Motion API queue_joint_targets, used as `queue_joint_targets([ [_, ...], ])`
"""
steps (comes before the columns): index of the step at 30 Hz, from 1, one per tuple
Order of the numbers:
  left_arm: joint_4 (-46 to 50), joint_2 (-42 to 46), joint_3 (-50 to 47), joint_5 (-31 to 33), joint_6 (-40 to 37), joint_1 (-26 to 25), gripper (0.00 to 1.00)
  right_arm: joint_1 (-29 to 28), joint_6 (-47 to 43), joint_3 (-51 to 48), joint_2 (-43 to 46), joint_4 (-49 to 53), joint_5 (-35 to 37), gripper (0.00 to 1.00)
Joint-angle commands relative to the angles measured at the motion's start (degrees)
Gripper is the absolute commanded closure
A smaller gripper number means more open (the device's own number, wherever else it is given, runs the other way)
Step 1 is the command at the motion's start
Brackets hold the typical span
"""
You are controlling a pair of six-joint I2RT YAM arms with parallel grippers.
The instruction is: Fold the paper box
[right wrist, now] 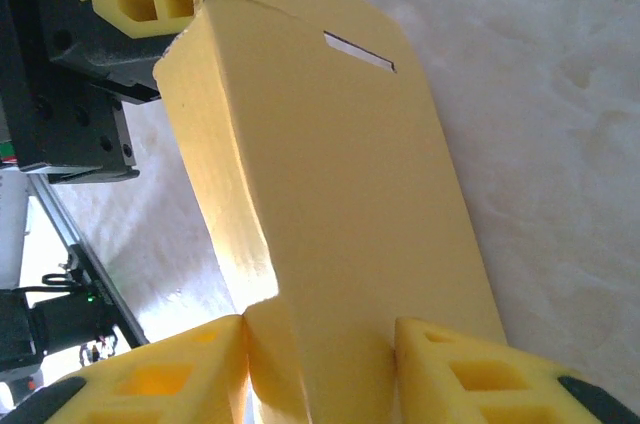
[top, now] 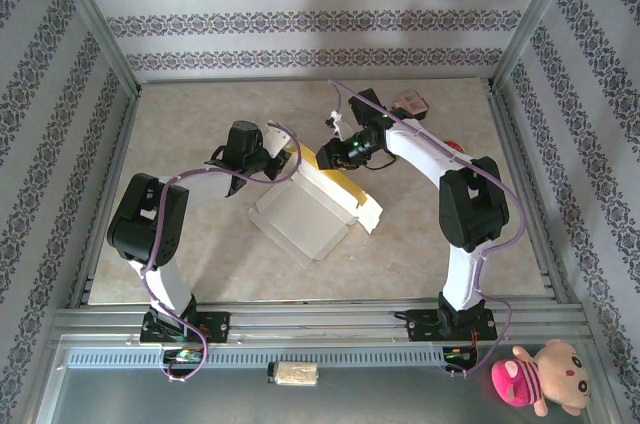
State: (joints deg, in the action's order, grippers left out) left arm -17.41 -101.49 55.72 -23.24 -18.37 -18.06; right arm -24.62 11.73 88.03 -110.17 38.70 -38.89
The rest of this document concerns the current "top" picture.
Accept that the white and yellow paper box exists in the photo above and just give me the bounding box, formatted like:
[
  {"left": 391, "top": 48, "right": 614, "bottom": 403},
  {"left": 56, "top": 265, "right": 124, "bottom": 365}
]
[{"left": 247, "top": 143, "right": 385, "bottom": 268}]

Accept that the pink toy sharpener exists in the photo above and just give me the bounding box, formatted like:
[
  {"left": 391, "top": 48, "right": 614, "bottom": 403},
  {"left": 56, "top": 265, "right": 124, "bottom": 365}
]
[{"left": 392, "top": 90, "right": 430, "bottom": 121}]

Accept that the grey sheet metal tray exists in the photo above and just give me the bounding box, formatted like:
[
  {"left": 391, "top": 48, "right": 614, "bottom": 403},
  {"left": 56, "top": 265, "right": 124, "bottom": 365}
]
[{"left": 29, "top": 333, "right": 614, "bottom": 424}]

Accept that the pink plush pig toy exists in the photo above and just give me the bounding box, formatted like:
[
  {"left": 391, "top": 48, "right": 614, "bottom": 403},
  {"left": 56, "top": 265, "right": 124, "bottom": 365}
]
[{"left": 490, "top": 338, "right": 593, "bottom": 418}]

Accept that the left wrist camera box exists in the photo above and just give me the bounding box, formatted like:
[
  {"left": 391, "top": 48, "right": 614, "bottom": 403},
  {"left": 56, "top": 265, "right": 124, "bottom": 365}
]
[{"left": 262, "top": 120, "right": 301, "bottom": 161}]

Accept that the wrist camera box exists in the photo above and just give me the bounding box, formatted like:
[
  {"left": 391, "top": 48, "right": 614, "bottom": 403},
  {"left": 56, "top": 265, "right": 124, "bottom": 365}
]
[
  {"left": 262, "top": 120, "right": 301, "bottom": 161},
  {"left": 323, "top": 111, "right": 351, "bottom": 143}
]

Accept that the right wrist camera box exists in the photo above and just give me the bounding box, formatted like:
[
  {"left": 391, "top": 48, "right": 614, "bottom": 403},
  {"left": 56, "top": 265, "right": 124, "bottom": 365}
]
[{"left": 323, "top": 111, "right": 351, "bottom": 143}]

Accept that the aluminium back rail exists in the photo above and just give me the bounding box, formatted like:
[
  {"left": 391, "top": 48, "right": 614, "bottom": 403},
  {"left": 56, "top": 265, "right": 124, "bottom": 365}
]
[{"left": 137, "top": 74, "right": 494, "bottom": 86}]

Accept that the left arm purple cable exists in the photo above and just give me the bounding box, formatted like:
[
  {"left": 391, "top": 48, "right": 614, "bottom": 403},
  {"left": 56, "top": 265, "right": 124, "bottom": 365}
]
[{"left": 142, "top": 121, "right": 303, "bottom": 384}]

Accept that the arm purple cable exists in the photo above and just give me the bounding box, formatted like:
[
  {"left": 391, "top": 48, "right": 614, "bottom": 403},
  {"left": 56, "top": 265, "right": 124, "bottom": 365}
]
[
  {"left": 328, "top": 79, "right": 525, "bottom": 380},
  {"left": 142, "top": 121, "right": 303, "bottom": 384}
]

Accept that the left aluminium side rail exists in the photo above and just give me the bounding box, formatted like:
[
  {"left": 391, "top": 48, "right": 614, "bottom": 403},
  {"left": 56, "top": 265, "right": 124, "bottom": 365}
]
[{"left": 69, "top": 91, "right": 142, "bottom": 308}]

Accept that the aluminium side rail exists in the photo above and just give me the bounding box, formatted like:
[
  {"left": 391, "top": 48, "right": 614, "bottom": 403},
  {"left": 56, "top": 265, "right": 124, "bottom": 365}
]
[
  {"left": 69, "top": 91, "right": 142, "bottom": 308},
  {"left": 487, "top": 88, "right": 571, "bottom": 303}
]

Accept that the right aluminium side rail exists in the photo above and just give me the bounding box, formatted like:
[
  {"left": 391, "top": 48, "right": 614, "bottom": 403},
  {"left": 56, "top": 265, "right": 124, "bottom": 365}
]
[{"left": 487, "top": 88, "right": 571, "bottom": 303}]

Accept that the aluminium mounting rail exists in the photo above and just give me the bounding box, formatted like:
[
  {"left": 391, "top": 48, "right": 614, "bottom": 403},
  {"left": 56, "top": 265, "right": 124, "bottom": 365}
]
[{"left": 49, "top": 299, "right": 586, "bottom": 345}]

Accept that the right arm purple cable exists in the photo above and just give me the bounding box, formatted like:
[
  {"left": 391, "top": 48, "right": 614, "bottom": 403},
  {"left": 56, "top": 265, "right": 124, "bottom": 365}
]
[{"left": 328, "top": 79, "right": 525, "bottom": 380}]

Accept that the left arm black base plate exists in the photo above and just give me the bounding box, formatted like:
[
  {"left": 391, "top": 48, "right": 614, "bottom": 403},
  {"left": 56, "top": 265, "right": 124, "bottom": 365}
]
[{"left": 139, "top": 311, "right": 232, "bottom": 345}]

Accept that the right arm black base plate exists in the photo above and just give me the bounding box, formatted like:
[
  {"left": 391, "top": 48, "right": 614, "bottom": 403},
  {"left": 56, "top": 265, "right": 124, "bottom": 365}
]
[{"left": 407, "top": 308, "right": 498, "bottom": 343}]

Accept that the grey slotted cable duct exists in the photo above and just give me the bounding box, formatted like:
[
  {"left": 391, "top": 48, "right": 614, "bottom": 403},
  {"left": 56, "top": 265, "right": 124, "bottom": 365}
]
[{"left": 66, "top": 346, "right": 479, "bottom": 370}]

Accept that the left aluminium frame post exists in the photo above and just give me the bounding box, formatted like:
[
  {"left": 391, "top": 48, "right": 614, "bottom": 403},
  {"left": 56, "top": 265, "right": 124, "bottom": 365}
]
[{"left": 42, "top": 0, "right": 144, "bottom": 95}]

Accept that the aluminium frame post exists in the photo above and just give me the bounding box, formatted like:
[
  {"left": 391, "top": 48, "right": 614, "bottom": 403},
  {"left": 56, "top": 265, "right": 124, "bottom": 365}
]
[
  {"left": 489, "top": 0, "right": 586, "bottom": 90},
  {"left": 42, "top": 0, "right": 144, "bottom": 95}
]

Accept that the right aluminium frame post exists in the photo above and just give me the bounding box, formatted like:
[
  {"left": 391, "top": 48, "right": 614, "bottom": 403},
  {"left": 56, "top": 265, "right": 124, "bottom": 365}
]
[{"left": 489, "top": 0, "right": 586, "bottom": 90}]

